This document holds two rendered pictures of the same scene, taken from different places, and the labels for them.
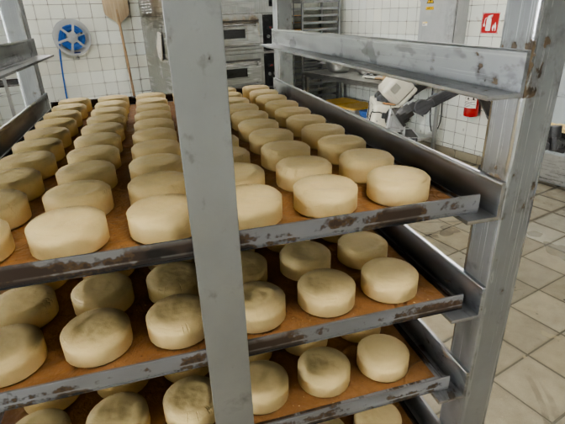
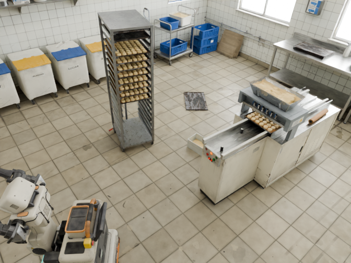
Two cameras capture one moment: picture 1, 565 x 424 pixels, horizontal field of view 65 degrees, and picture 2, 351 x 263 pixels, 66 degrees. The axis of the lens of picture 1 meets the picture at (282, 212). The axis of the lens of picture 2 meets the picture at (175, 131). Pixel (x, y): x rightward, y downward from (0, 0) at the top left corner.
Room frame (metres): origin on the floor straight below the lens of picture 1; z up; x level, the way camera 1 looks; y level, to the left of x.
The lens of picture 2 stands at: (3.86, 0.18, 2.81)
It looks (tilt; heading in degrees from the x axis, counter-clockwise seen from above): 39 degrees down; 169
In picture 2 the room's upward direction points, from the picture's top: 3 degrees clockwise
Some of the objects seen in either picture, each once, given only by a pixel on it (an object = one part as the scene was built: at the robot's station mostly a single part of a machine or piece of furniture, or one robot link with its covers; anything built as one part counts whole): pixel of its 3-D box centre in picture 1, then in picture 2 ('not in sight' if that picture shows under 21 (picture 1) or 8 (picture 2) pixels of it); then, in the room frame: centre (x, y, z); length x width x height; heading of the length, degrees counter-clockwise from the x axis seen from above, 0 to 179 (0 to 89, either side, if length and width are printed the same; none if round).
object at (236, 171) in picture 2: not in sight; (230, 163); (1.67, 1.30, 0.45); 0.70 x 0.34 x 0.90; 117
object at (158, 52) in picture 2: not in sight; (174, 35); (-2.40, 1.21, 0.57); 0.85 x 0.58 x 1.13; 127
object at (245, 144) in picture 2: not in sight; (281, 124); (1.52, 1.91, 0.87); 2.01 x 0.03 x 0.07; 117
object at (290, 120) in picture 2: not in sight; (269, 112); (1.44, 1.75, 1.01); 0.72 x 0.33 x 0.34; 27
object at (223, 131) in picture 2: not in sight; (262, 112); (1.26, 1.78, 0.87); 2.01 x 0.03 x 0.07; 117
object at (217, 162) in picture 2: not in sight; (211, 155); (1.84, 0.97, 0.77); 0.24 x 0.04 x 0.14; 27
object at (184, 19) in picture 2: not in sight; (179, 19); (-2.50, 1.35, 0.89); 0.44 x 0.36 x 0.20; 39
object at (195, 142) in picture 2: not in sight; (199, 144); (0.90, 1.11, 0.08); 0.30 x 0.22 x 0.16; 38
